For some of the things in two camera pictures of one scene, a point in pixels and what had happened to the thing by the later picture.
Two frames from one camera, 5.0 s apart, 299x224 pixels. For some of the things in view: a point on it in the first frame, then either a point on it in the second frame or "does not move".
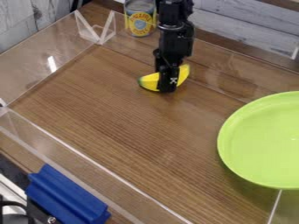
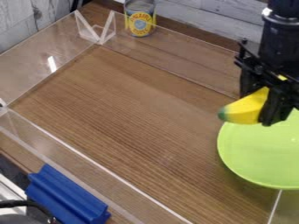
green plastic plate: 258,143 does not move
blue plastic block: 62,199 does not move
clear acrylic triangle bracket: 97,34 does not move
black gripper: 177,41 to 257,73
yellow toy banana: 149,81 to 245,110
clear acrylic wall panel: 27,147 does not move
